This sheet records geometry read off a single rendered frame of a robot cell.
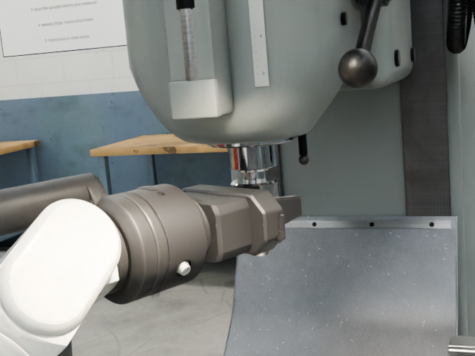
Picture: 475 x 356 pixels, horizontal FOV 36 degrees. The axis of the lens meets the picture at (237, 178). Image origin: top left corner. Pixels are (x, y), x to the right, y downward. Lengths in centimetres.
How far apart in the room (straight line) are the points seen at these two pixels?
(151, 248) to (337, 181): 55
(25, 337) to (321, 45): 32
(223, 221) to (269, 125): 9
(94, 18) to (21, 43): 67
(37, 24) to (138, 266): 539
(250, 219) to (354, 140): 44
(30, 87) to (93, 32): 72
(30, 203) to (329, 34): 27
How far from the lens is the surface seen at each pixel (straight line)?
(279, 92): 61
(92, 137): 573
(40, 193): 58
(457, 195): 106
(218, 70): 58
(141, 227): 57
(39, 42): 592
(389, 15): 79
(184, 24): 58
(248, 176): 70
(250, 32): 61
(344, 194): 108
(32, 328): 49
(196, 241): 60
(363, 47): 59
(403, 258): 106
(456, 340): 77
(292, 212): 71
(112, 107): 561
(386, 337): 104
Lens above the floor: 139
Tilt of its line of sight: 9 degrees down
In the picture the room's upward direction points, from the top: 5 degrees counter-clockwise
